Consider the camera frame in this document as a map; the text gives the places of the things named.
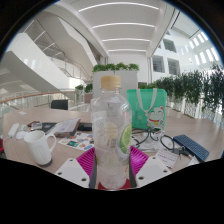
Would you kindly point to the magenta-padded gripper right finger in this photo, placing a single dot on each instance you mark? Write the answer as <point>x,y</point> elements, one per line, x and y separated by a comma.
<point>153,171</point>

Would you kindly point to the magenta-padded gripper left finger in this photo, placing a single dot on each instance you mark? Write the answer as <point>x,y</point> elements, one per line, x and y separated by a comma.
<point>73,171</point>

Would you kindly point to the clear bottle with lime label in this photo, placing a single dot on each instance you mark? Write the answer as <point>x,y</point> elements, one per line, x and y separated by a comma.
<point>111,140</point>

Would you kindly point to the colourful sticker sheet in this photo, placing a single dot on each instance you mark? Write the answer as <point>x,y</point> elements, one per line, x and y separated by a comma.
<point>78,142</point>

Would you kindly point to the small clear plastic packet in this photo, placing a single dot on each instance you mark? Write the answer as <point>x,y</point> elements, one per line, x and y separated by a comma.
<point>194,161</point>

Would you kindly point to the white ceramic mug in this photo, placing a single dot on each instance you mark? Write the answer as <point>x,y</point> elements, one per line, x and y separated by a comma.
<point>38,146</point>

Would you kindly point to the open white booklet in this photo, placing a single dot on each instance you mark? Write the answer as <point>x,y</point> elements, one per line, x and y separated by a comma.
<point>65,127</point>

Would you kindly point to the black wallet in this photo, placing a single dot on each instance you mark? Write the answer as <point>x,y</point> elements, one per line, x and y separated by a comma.
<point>85,126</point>

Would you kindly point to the white computer mouse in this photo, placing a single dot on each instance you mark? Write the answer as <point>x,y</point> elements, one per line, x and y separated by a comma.
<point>21,135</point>

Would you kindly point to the green tote bag with cat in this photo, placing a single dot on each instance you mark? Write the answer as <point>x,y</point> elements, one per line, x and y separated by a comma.
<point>146,106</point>

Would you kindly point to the black office chair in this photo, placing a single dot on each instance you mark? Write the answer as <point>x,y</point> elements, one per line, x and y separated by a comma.
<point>59,104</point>

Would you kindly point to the potted green plants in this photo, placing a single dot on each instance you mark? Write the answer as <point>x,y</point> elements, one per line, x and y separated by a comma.
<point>87,89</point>

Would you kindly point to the row of green hedge plants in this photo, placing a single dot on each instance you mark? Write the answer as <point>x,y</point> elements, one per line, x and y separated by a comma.
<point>190,86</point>

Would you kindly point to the white cabinet topped with plants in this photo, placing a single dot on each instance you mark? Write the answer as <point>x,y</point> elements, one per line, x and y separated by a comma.
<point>126,80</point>

